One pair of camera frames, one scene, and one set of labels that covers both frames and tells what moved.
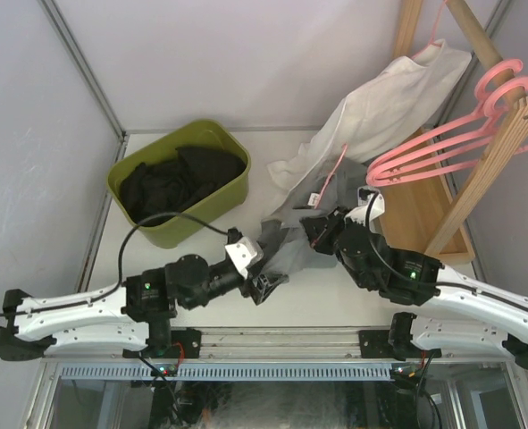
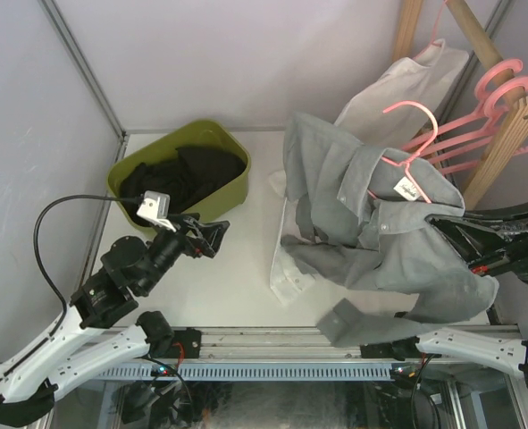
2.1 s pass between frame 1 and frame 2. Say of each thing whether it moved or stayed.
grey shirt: moved
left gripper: moved
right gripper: moved
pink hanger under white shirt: stayed
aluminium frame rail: stayed
